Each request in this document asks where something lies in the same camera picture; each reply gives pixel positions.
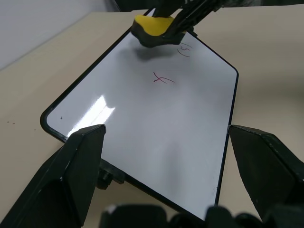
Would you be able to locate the white whiteboard with black frame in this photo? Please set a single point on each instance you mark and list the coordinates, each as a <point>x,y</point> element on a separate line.
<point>152,123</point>

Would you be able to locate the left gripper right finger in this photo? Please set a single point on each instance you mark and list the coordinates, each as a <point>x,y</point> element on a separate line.
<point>268,166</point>

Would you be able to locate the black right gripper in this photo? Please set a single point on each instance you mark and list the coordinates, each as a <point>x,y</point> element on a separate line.
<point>240,2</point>

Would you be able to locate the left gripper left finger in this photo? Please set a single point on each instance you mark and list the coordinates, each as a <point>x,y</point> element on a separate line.
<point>64,171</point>

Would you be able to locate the black whiteboard stand foot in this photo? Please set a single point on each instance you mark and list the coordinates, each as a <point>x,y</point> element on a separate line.
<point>109,174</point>

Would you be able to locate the yellow and black eraser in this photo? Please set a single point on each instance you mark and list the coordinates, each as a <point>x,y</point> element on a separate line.
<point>154,28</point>

